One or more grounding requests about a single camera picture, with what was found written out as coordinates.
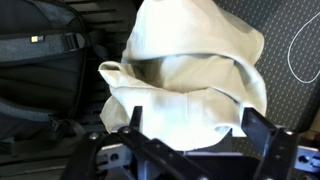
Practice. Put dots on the beige clothing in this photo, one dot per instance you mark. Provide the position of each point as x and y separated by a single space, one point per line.
186 76

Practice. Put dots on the black grey backpack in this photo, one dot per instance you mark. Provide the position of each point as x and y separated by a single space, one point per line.
40 73

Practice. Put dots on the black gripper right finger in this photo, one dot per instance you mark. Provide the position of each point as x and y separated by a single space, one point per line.
258 128

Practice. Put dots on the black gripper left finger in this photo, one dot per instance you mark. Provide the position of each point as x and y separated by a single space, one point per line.
136 118

